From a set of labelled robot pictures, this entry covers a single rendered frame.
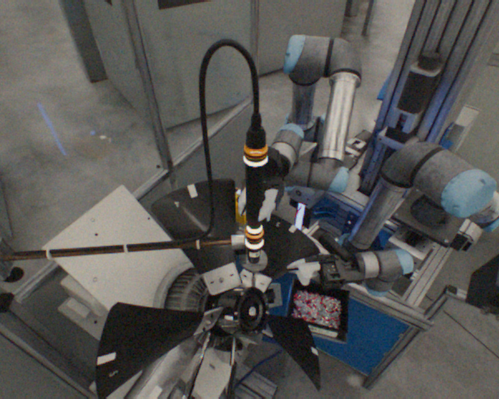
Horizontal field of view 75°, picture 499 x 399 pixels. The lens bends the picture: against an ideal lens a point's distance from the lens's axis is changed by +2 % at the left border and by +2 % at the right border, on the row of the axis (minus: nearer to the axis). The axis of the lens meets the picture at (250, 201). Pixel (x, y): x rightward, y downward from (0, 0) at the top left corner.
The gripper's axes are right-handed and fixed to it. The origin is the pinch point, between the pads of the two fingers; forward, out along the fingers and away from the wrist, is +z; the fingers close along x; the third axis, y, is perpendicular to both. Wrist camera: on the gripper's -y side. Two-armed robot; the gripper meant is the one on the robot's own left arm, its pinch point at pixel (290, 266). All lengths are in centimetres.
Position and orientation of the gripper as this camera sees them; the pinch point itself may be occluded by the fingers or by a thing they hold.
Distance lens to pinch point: 97.6
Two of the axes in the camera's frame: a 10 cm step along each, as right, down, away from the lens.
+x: -0.1, 6.2, 7.9
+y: 1.2, 7.8, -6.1
